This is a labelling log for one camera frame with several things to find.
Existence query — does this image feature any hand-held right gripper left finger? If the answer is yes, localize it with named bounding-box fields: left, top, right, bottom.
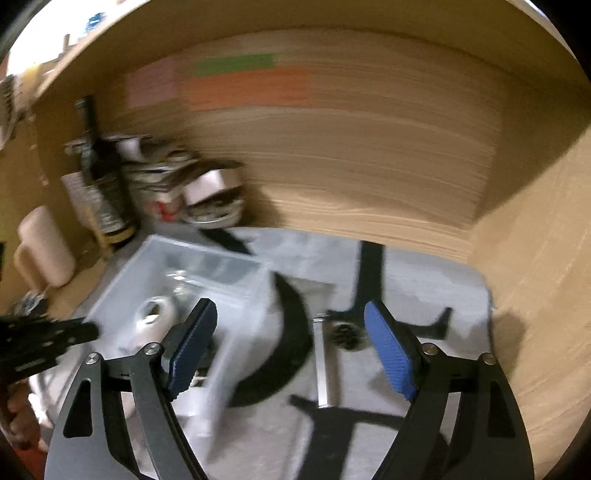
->
left=44, top=298, right=218, bottom=480

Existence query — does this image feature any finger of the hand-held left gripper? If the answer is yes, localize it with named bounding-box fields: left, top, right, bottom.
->
left=58, top=322, right=100, bottom=352

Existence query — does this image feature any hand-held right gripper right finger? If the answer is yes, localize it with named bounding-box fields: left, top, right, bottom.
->
left=364, top=299, right=535, bottom=480

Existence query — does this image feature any white handheld beauty device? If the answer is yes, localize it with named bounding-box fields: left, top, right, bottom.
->
left=131, top=295, right=179, bottom=352

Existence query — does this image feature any clear plastic storage box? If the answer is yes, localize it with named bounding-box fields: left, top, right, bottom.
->
left=39, top=234, right=274, bottom=480

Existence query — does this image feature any person's left hand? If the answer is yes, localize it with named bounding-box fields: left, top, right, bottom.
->
left=0, top=382, right=41, bottom=451

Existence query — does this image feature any small round black object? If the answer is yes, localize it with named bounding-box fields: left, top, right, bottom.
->
left=331, top=323, right=366, bottom=352

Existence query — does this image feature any silver metal bar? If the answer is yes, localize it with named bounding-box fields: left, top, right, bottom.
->
left=314, top=316, right=336, bottom=408

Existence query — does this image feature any grey mat with black pattern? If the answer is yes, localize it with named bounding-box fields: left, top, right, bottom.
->
left=28, top=226, right=498, bottom=480

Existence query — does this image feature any cream plastic container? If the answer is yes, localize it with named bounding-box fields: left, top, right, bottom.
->
left=14, top=206, right=76, bottom=288

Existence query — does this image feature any bowl of pebbles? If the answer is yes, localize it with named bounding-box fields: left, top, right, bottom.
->
left=185, top=194, right=246, bottom=230

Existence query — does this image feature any dark bottle with elephant label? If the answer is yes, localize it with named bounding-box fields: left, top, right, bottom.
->
left=76, top=96, right=137, bottom=241

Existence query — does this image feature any white card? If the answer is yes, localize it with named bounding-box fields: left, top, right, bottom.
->
left=184, top=170, right=243, bottom=204

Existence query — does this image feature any stack of papers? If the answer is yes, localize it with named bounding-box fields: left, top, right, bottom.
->
left=124, top=147, right=200, bottom=191

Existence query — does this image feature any pink sticky note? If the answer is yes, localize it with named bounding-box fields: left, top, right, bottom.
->
left=126, top=58, right=179, bottom=110

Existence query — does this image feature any orange sticky note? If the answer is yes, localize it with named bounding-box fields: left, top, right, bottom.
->
left=187, top=67, right=309, bottom=112

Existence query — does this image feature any green sticky note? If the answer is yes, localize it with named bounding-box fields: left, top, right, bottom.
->
left=196, top=54, right=276, bottom=77

